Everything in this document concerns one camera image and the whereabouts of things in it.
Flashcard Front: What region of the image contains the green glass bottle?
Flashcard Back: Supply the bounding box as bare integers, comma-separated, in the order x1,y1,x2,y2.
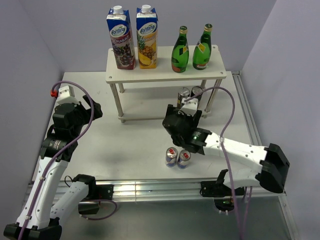
192,23,213,70
171,25,189,73

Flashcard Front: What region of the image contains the aluminium rail right side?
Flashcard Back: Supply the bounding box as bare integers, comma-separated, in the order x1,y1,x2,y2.
231,71,301,240

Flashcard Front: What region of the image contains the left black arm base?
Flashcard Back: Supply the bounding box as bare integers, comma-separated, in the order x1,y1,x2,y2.
78,184,114,216

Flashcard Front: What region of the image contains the grape juice carton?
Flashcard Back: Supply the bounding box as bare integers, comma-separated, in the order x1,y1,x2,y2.
106,5,136,70

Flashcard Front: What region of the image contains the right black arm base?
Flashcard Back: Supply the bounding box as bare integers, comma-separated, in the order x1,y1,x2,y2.
199,169,235,215

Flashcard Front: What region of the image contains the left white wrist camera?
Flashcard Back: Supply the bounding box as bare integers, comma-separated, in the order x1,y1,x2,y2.
50,85,80,105

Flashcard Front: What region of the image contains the aluminium rail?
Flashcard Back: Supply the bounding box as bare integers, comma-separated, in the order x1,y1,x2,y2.
27,178,286,203
231,71,301,240

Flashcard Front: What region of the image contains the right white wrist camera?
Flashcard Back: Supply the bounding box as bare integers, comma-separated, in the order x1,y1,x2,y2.
180,98,199,116

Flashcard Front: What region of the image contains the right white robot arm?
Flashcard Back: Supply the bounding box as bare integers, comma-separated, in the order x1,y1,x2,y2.
162,104,290,195

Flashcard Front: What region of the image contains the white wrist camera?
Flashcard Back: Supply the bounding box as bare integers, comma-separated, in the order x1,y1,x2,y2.
180,98,199,116
50,85,80,105

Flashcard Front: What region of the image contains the white two-tier shelf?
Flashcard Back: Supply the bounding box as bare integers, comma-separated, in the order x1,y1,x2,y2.
106,45,227,123

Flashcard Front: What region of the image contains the dark can top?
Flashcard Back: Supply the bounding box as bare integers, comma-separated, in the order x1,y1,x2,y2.
177,87,190,108

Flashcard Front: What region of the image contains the silver blue energy can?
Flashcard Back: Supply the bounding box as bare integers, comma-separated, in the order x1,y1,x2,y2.
165,147,178,167

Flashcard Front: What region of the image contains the pineapple juice carton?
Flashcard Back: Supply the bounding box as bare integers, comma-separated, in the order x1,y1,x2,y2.
136,4,158,69

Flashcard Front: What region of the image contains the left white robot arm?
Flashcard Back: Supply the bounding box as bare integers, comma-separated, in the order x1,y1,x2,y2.
3,95,103,240

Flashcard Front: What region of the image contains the dark can yellow label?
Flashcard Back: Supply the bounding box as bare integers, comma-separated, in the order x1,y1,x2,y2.
190,86,203,109

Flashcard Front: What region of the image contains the aluminium rail front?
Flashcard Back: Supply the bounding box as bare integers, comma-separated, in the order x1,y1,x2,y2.
27,178,286,203

